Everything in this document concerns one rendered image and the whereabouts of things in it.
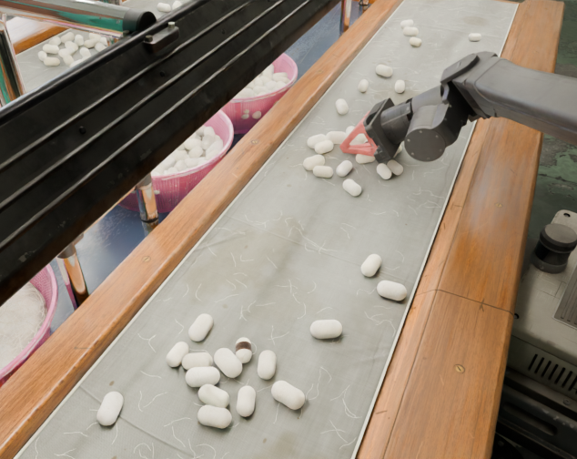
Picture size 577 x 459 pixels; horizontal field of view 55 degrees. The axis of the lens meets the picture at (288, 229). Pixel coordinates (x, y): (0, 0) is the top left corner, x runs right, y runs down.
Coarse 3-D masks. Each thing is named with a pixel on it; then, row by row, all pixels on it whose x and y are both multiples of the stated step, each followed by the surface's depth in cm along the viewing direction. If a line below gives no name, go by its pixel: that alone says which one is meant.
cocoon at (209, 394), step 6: (210, 384) 58; (204, 390) 57; (210, 390) 57; (216, 390) 57; (222, 390) 58; (198, 396) 58; (204, 396) 57; (210, 396) 57; (216, 396) 57; (222, 396) 57; (228, 396) 57; (204, 402) 57; (210, 402) 57; (216, 402) 56; (222, 402) 56; (228, 402) 57
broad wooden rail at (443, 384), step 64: (512, 128) 98; (512, 192) 84; (448, 256) 73; (512, 256) 73; (448, 320) 64; (512, 320) 65; (384, 384) 60; (448, 384) 58; (384, 448) 52; (448, 448) 52
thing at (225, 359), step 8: (216, 352) 61; (224, 352) 60; (232, 352) 61; (216, 360) 60; (224, 360) 60; (232, 360) 60; (224, 368) 60; (232, 368) 59; (240, 368) 60; (232, 376) 60
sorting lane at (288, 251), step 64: (448, 0) 157; (384, 64) 123; (448, 64) 124; (320, 128) 101; (256, 192) 86; (320, 192) 87; (384, 192) 87; (448, 192) 87; (192, 256) 75; (256, 256) 75; (320, 256) 76; (384, 256) 76; (192, 320) 67; (256, 320) 67; (320, 320) 67; (384, 320) 67; (128, 384) 60; (256, 384) 60; (320, 384) 60; (64, 448) 54; (128, 448) 54; (192, 448) 54; (256, 448) 55; (320, 448) 55
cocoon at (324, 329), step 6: (312, 324) 64; (318, 324) 64; (324, 324) 64; (330, 324) 64; (336, 324) 64; (312, 330) 64; (318, 330) 64; (324, 330) 64; (330, 330) 64; (336, 330) 64; (318, 336) 64; (324, 336) 64; (330, 336) 64; (336, 336) 64
